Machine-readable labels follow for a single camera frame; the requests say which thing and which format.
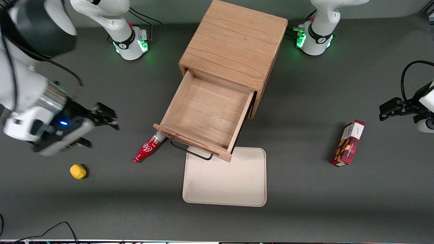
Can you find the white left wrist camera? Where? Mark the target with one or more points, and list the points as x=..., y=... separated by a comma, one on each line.
x=425, y=125

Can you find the yellow lemon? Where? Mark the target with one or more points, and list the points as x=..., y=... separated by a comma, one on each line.
x=78, y=171

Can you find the red cola bottle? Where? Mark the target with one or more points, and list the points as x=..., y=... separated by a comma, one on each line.
x=146, y=149

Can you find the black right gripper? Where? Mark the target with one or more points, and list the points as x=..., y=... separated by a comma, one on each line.
x=76, y=110

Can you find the wooden drawer cabinet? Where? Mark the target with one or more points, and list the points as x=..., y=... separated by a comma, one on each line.
x=234, y=40

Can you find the red cookie box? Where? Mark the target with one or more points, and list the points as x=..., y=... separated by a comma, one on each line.
x=349, y=144

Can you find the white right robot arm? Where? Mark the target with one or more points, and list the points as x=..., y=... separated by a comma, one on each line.
x=101, y=13

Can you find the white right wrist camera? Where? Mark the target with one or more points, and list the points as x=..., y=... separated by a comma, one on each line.
x=23, y=127

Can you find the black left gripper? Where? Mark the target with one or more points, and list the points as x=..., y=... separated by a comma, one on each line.
x=412, y=102

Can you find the beige plastic tray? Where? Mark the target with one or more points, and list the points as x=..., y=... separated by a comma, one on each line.
x=223, y=184

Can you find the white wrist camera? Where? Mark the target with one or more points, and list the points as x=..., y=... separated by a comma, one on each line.
x=425, y=125
x=23, y=127

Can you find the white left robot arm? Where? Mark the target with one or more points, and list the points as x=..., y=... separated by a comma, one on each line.
x=322, y=20

